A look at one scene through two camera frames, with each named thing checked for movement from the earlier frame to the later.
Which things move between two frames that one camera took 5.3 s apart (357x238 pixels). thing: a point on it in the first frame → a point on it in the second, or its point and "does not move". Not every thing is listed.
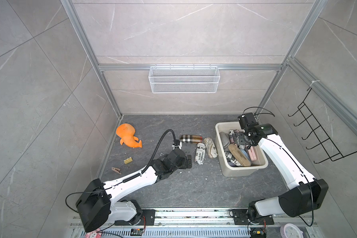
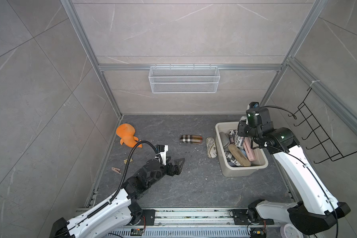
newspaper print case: x=201 y=149 → x=238 y=140
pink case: x=252 y=153 does not move
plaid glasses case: x=191 y=138 does not move
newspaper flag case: x=231 y=136 does not move
